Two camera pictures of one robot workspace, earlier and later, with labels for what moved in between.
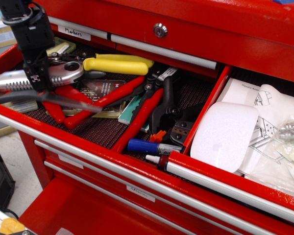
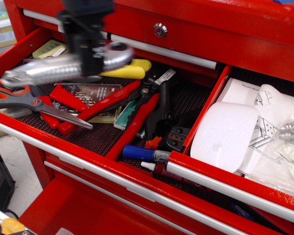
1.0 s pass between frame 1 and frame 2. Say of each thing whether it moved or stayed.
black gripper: moved
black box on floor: stayed
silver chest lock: stayed
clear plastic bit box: moved
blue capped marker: moved
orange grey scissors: moved
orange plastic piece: moved
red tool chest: stayed
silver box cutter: moved
